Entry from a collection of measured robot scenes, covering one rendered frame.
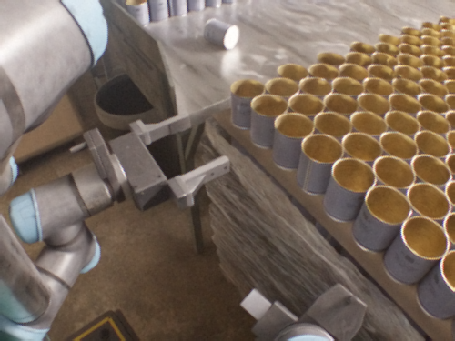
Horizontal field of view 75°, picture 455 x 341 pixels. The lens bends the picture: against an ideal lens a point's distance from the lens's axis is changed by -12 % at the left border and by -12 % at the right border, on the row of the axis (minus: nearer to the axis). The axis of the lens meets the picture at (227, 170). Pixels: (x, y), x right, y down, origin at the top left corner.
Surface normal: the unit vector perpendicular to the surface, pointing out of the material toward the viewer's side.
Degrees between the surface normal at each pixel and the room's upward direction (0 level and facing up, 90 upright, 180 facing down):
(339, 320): 24
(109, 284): 0
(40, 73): 91
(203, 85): 0
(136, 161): 2
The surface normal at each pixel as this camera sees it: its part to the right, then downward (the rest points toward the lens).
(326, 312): -0.18, -0.33
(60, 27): 0.91, 0.01
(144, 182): -0.02, -0.69
